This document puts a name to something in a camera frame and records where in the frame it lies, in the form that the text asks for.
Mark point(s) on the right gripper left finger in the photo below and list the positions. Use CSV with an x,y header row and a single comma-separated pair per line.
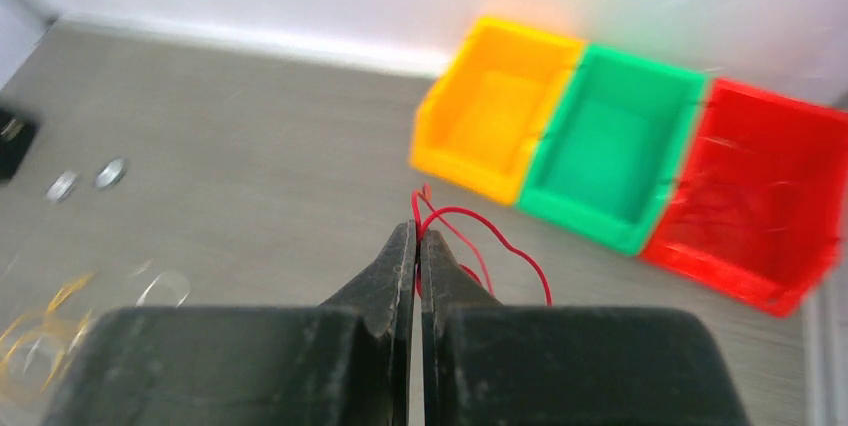
x,y
345,361

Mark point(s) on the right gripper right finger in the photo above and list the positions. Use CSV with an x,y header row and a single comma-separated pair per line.
x,y
487,363

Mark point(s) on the yellow plastic bin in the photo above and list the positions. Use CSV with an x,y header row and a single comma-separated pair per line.
x,y
482,120

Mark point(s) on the green plastic bin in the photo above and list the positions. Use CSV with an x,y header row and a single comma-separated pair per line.
x,y
605,166

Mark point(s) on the small round white disc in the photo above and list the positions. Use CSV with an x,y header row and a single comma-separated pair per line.
x,y
111,174

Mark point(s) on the red plastic bin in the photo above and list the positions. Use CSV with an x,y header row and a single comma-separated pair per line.
x,y
757,208

